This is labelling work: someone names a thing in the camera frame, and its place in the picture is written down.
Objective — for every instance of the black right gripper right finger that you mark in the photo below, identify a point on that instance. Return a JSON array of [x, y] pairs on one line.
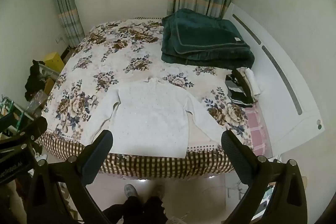
[[241, 157]]

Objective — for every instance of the white rolled cloth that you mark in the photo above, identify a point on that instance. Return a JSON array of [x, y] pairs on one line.
[[250, 76]]

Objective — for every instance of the dark green folded blanket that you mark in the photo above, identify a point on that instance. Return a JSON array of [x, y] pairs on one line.
[[190, 38]]

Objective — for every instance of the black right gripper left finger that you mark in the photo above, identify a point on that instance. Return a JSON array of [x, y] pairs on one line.
[[94, 155]]

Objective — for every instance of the pink checkered bed sheet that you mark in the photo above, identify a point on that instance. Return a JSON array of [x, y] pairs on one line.
[[259, 133]]

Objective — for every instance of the floral bed blanket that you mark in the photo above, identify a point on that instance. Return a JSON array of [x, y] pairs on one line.
[[127, 51]]

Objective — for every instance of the black clothing pile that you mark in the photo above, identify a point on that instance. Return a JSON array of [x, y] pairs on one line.
[[34, 82]]

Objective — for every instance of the striped folded clothes stack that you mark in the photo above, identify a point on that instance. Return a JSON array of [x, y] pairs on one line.
[[238, 89]]

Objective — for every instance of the white bed headboard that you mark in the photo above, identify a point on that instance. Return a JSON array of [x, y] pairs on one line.
[[288, 108]]

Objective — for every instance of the grey shoe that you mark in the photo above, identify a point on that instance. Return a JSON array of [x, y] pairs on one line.
[[130, 191]]

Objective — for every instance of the yellow box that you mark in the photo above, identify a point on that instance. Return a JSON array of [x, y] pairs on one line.
[[54, 62]]

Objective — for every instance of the green white rack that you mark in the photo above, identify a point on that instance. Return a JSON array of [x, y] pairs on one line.
[[13, 117]]

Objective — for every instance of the white knitted sweater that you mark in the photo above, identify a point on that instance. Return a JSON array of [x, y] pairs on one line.
[[149, 118]]

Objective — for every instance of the black trousers leg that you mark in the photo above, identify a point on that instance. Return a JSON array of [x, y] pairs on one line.
[[133, 211]]

